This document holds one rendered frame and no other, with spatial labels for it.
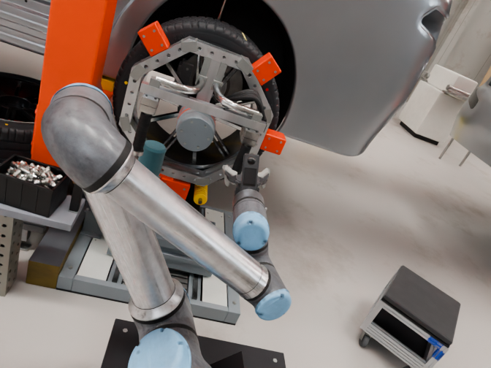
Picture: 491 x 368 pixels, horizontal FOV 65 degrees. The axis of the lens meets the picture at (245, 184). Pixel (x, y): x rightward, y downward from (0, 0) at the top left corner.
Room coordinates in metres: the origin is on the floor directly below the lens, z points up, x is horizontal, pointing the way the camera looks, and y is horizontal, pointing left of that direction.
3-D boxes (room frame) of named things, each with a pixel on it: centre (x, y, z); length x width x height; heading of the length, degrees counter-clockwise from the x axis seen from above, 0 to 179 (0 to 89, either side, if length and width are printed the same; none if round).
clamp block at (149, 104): (1.17, 0.38, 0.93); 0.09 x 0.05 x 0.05; 15
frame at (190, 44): (1.41, 0.27, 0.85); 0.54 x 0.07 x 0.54; 105
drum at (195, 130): (1.34, 0.25, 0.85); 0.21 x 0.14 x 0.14; 15
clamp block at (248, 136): (1.25, 0.05, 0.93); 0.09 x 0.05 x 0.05; 15
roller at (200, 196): (1.54, 0.18, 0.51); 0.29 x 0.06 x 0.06; 15
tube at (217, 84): (1.32, 0.14, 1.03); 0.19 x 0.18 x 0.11; 15
